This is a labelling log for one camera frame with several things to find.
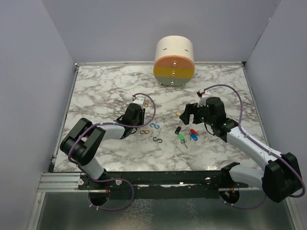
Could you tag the black mounting rail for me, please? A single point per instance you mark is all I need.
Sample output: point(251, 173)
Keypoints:
point(159, 184)

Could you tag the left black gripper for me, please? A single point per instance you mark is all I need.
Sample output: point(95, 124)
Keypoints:
point(142, 113)

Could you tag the blue carabiner lower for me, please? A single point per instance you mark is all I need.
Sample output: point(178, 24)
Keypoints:
point(153, 125)

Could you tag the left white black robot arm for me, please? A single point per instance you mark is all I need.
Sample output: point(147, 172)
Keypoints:
point(85, 139)

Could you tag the orange carabiner near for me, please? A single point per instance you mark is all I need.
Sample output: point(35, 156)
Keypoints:
point(145, 132)

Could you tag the round three-drawer storage box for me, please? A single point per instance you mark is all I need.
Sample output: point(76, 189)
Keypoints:
point(174, 61)

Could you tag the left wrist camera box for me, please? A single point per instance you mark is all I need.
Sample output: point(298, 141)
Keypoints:
point(139, 100)

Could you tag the black tag key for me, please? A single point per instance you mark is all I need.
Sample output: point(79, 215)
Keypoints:
point(177, 130)

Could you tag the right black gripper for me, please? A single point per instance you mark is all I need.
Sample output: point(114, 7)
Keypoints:
point(190, 109)

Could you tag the red tag key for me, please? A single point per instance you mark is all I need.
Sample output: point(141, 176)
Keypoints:
point(194, 132)

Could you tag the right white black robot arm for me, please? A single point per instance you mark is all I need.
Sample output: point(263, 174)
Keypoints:
point(279, 175)

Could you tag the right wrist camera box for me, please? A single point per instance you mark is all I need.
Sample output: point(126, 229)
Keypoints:
point(203, 96)

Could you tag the blue tag key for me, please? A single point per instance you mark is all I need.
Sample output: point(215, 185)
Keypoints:
point(193, 136)

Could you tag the green tag key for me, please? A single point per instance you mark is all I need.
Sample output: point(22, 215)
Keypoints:
point(182, 139)

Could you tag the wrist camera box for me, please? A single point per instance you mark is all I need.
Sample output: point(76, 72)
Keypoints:
point(139, 100)
point(203, 96)

